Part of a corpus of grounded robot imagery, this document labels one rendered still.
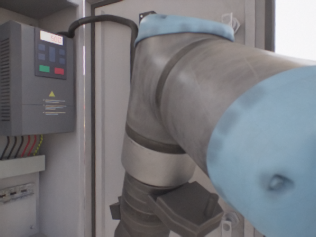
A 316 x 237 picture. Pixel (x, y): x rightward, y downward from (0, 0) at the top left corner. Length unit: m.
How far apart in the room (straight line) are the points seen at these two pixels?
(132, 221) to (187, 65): 0.21
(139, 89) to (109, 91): 0.34
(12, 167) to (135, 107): 0.45
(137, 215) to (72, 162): 0.36
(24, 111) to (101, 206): 0.26
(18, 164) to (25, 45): 0.27
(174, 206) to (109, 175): 0.34
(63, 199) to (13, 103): 0.28
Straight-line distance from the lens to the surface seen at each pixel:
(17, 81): 0.53
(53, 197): 0.72
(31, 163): 0.66
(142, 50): 0.22
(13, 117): 0.54
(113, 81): 0.55
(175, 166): 0.25
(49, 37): 0.57
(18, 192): 0.73
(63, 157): 0.65
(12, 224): 0.75
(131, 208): 0.30
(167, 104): 0.17
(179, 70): 0.17
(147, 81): 0.20
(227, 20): 0.43
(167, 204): 0.26
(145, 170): 0.25
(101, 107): 0.56
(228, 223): 0.43
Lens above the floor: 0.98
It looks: 1 degrees down
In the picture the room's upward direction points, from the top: straight up
